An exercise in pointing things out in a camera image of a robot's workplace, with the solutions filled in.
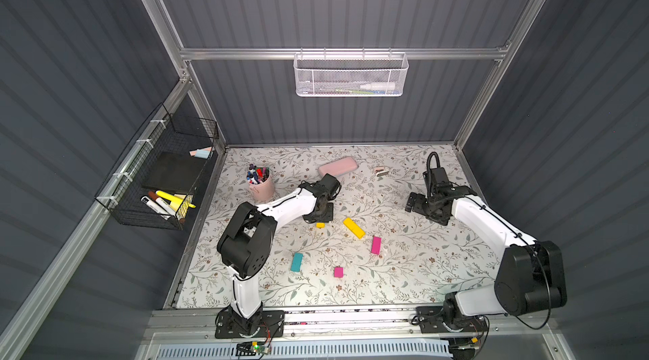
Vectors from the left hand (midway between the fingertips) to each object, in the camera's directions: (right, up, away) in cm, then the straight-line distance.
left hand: (326, 219), depth 92 cm
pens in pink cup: (-26, +16, +2) cm, 31 cm away
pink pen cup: (-24, +10, +4) cm, 26 cm away
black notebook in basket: (-44, +18, -19) cm, 51 cm away
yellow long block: (-2, -2, +1) cm, 4 cm away
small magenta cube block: (+4, -16, -9) cm, 19 cm away
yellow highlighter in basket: (-42, +10, -23) cm, 48 cm away
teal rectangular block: (-10, -14, -6) cm, 18 cm away
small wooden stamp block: (+23, +18, +16) cm, 34 cm away
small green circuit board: (-18, -32, -22) cm, 43 cm away
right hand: (+33, +4, -4) cm, 34 cm away
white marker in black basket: (-44, +8, -25) cm, 52 cm away
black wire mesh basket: (-50, +13, -30) cm, 60 cm away
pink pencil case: (+5, +20, +19) cm, 28 cm away
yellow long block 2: (+11, -4, +1) cm, 11 cm away
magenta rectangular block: (+18, -9, -3) cm, 20 cm away
